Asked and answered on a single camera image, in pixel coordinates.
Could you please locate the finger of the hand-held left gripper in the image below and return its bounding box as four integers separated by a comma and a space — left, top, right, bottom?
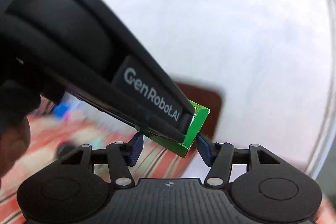
64, 89, 169, 139
131, 105, 196, 143

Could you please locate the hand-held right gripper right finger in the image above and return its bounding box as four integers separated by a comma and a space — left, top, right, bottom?
196, 134, 284, 187

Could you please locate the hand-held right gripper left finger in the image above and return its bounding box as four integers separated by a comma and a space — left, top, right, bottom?
60, 132, 144, 187

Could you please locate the small green cardboard box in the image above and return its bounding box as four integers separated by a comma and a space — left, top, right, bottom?
139, 99, 211, 157

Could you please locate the person's left hand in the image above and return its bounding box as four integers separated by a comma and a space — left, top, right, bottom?
0, 117, 31, 178

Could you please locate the red checked blanket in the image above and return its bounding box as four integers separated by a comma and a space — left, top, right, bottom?
0, 97, 336, 224

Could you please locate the brown box lid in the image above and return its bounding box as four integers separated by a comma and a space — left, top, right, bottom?
172, 79, 223, 147

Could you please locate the bright blue plastic item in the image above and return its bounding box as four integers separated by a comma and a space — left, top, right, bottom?
53, 100, 72, 117

